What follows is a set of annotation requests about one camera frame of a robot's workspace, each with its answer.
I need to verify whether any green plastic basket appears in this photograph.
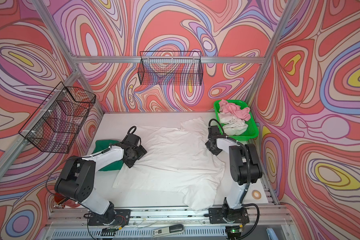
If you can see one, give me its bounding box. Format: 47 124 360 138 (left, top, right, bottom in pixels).
214 100 259 141

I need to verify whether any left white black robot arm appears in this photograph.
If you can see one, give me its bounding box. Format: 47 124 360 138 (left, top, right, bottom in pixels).
54 126 147 226

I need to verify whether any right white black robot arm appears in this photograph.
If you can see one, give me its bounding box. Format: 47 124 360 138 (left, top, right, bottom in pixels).
205 119 263 225

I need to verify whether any white patterned t shirt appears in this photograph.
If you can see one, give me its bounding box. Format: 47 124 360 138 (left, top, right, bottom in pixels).
219 114 249 136

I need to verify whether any folded green t shirt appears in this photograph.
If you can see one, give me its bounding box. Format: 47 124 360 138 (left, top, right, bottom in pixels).
92 140 123 172

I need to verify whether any pink t shirt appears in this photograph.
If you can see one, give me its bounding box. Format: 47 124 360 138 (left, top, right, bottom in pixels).
219 100 251 121

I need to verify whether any tape roll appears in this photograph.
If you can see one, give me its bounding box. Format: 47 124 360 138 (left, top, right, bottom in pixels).
252 190 262 201

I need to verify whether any red pen cup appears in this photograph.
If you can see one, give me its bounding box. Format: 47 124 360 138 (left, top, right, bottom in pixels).
54 193 81 209

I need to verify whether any grey black handheld device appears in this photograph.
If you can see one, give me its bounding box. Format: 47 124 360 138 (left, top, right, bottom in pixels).
152 224 185 238

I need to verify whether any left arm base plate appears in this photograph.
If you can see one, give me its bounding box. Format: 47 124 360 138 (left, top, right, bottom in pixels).
84 209 131 226

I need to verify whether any back black wire basket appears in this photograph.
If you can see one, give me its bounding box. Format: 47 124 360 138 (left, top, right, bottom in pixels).
137 51 204 86

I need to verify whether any black wire basket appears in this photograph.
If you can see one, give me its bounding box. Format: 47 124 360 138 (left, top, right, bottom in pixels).
18 82 96 154
137 51 204 86

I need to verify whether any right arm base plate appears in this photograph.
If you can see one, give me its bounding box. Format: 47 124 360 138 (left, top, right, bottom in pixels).
207 206 250 225

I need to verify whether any left black wire basket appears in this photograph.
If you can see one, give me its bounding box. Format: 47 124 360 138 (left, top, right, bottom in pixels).
18 82 96 154

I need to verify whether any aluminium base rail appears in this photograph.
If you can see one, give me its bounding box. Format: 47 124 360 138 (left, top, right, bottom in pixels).
46 205 294 228

